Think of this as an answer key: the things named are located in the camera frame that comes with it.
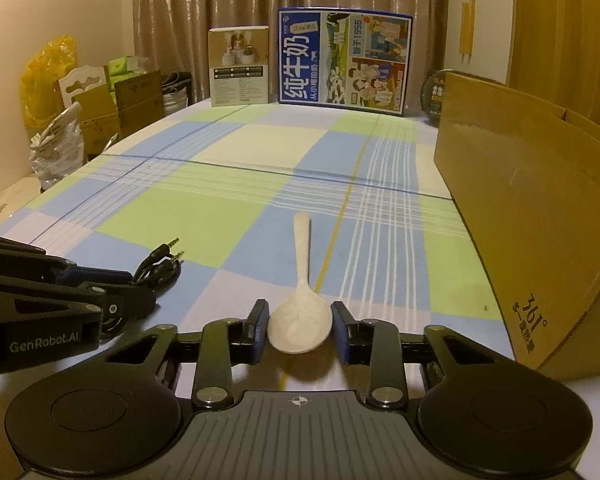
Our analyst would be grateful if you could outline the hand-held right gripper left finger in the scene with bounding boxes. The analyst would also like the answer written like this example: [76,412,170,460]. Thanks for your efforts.
[87,299,272,410]

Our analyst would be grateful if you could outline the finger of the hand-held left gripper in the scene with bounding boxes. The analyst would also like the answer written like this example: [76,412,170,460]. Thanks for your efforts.
[0,231,134,286]
[0,280,157,334]

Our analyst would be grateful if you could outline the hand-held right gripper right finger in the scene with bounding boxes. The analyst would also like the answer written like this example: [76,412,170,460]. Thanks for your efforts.
[331,301,513,410]

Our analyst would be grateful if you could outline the white spoon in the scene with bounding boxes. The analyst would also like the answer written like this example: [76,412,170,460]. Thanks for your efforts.
[266,212,333,355]

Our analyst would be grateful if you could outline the black audio cable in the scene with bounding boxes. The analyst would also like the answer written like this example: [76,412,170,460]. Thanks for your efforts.
[130,237,186,291]

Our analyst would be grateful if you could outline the brown cardboard box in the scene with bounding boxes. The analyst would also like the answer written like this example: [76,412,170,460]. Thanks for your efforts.
[432,72,600,382]

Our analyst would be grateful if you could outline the checked cloth desktop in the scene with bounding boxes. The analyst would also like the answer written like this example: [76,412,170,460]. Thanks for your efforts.
[0,105,523,411]

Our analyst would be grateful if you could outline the beige printed cloth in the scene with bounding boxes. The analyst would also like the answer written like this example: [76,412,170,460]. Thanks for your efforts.
[0,175,43,237]

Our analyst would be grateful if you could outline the silver foil bag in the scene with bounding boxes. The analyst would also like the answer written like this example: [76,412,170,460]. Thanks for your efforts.
[29,102,86,192]

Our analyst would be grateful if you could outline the open carton with flaps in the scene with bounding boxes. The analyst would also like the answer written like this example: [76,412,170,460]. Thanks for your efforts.
[72,70,164,157]

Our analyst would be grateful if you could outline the white cutout carton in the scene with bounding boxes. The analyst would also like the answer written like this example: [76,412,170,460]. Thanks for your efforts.
[58,65,112,107]

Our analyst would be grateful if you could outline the metal bucket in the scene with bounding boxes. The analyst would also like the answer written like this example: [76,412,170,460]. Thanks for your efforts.
[162,72,194,114]

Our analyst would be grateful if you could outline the green tissue packs in carton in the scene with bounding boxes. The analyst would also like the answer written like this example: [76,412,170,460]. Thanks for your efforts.
[107,55,149,92]

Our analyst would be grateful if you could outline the yellow plastic bag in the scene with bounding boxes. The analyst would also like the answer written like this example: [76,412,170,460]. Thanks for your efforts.
[21,35,76,132]

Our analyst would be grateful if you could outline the white product box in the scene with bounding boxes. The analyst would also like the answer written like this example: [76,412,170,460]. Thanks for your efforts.
[208,26,271,107]

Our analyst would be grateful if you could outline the black instant rice bowl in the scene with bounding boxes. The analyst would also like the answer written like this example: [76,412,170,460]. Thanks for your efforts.
[420,70,449,126]

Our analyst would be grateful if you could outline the blue milk carton box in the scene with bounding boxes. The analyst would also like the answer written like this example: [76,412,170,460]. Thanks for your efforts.
[276,7,414,117]

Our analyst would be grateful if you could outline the beige curtain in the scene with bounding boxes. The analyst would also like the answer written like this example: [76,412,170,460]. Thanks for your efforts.
[132,0,451,111]

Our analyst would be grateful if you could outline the wooden door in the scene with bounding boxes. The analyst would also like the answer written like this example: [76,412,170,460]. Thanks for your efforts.
[507,0,600,137]

